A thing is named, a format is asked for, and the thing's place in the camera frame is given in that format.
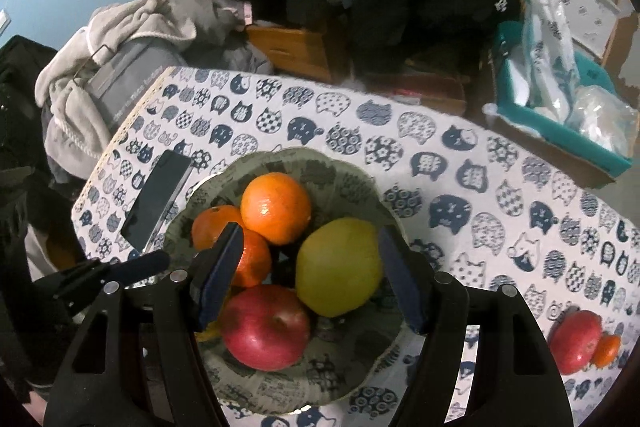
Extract clear plastic bag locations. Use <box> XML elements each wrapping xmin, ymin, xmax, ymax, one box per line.
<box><xmin>567</xmin><ymin>84</ymin><xmax>640</xmax><ymax>158</ymax></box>

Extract small orange tangerine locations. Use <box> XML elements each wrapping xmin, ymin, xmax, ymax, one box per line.
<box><xmin>591</xmin><ymin>334</ymin><xmax>622</xmax><ymax>369</ymax></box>

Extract black bag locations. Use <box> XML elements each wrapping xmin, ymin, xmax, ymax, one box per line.
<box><xmin>0</xmin><ymin>34</ymin><xmax>76</xmax><ymax>168</ymax></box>

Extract printed plastic bag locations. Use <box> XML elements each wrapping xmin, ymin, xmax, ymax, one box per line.
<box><xmin>484</xmin><ymin>0</ymin><xmax>583</xmax><ymax>118</ymax></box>

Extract cardboard box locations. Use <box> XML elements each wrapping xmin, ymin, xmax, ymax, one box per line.
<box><xmin>360</xmin><ymin>57</ymin><xmax>481</xmax><ymax>118</ymax></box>
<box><xmin>480</xmin><ymin>107</ymin><xmax>618</xmax><ymax>190</ymax></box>

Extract green ceramic bowl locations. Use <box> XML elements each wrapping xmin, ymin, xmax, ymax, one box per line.
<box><xmin>164</xmin><ymin>147</ymin><xmax>426</xmax><ymax>415</ymax></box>

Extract black smartphone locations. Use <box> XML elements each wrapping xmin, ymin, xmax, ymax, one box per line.
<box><xmin>120</xmin><ymin>150</ymin><xmax>195</xmax><ymax>253</ymax></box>

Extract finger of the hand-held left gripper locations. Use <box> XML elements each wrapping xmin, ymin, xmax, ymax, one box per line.
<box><xmin>30</xmin><ymin>250</ymin><xmax>171</xmax><ymax>308</ymax></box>

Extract large yellow green fruit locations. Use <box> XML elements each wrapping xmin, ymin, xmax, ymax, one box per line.
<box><xmin>295</xmin><ymin>217</ymin><xmax>385</xmax><ymax>318</ymax></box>

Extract cat print tablecloth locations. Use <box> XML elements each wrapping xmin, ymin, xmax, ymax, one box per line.
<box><xmin>70</xmin><ymin>67</ymin><xmax>640</xmax><ymax>427</ymax></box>

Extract teal plastic bin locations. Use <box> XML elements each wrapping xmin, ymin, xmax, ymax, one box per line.
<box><xmin>482</xmin><ymin>22</ymin><xmax>633</xmax><ymax>180</ymax></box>

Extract red apple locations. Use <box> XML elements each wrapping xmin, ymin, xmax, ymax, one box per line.
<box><xmin>548</xmin><ymin>310</ymin><xmax>604</xmax><ymax>375</ymax></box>
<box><xmin>220</xmin><ymin>285</ymin><xmax>312</xmax><ymax>372</ymax></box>

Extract large orange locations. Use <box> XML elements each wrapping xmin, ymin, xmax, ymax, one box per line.
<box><xmin>240</xmin><ymin>172</ymin><xmax>313</xmax><ymax>247</ymax></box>

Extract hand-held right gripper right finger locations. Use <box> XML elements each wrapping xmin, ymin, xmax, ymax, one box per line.
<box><xmin>378</xmin><ymin>227</ymin><xmax>573</xmax><ymax>427</ymax></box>

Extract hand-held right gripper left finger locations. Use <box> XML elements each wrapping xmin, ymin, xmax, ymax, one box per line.
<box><xmin>44</xmin><ymin>223</ymin><xmax>244</xmax><ymax>427</ymax></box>

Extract white patterned storage box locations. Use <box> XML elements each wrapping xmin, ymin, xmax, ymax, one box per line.
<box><xmin>560</xmin><ymin>0</ymin><xmax>623</xmax><ymax>58</ymax></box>

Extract grey crumpled clothes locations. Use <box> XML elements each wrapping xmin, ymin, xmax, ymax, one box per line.
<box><xmin>165</xmin><ymin>0</ymin><xmax>276</xmax><ymax>75</ymax></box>

